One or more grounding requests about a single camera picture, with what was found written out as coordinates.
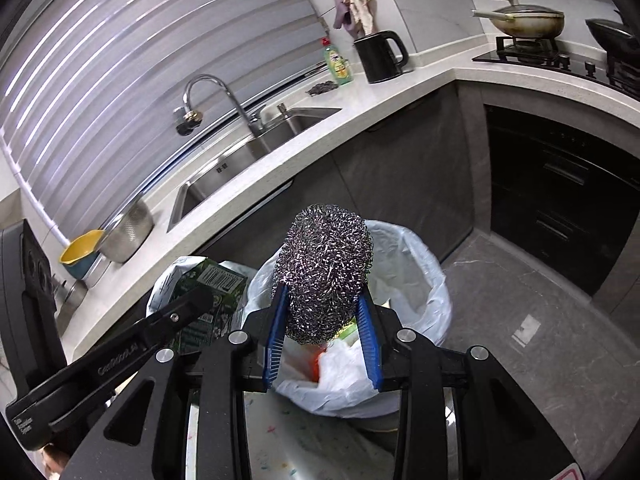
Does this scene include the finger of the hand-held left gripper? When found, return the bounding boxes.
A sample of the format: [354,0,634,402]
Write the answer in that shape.
[142,287,216,358]

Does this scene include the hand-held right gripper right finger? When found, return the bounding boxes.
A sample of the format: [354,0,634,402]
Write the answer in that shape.
[355,285,576,480]

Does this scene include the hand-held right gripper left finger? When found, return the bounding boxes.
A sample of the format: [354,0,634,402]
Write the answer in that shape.
[62,282,291,480]

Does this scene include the trash bin with plastic liner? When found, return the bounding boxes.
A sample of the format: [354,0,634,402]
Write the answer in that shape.
[146,256,261,323]
[242,219,452,418]

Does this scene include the green carton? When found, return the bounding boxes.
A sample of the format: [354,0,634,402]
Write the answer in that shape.
[172,257,249,356]

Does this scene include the red plastic bag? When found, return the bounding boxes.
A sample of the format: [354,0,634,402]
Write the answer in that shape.
[305,342,331,383]

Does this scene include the steel wool scourer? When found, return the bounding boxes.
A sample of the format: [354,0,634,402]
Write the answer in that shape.
[274,203,374,346]

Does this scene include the grey tray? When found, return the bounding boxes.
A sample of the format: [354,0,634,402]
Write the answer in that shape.
[55,280,90,331]

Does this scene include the blue yellow basin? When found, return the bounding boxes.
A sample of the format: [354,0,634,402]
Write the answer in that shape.
[59,230,106,281]

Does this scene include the steel colander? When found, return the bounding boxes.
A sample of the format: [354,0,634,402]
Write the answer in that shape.
[99,199,155,264]

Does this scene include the steel sink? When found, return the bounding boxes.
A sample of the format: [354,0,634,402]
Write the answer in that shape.
[167,106,343,233]

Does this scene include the chrome faucet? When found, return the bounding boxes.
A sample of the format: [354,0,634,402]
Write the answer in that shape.
[174,74,263,138]

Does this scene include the black built-in oven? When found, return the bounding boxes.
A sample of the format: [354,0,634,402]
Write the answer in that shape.
[485,105,640,296]

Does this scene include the grey window blinds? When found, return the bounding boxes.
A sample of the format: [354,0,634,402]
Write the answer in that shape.
[0,0,326,241]

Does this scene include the green dish soap bottle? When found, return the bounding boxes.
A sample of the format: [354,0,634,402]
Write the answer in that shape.
[321,37,355,86]

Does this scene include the black kettle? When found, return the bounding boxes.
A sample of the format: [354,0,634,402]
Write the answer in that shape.
[353,30,415,85]

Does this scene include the black gas stove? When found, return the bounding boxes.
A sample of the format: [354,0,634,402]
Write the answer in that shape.
[472,35,640,103]

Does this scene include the beige cloth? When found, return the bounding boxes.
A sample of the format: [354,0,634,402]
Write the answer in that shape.
[334,0,378,38]

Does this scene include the wok with lid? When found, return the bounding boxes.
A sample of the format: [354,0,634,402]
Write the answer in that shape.
[472,0,566,39]

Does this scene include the black pan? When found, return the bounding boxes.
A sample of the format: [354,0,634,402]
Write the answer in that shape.
[585,10,640,53]

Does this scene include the white ribbed hose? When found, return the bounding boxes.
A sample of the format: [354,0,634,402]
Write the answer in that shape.
[0,135,71,247]

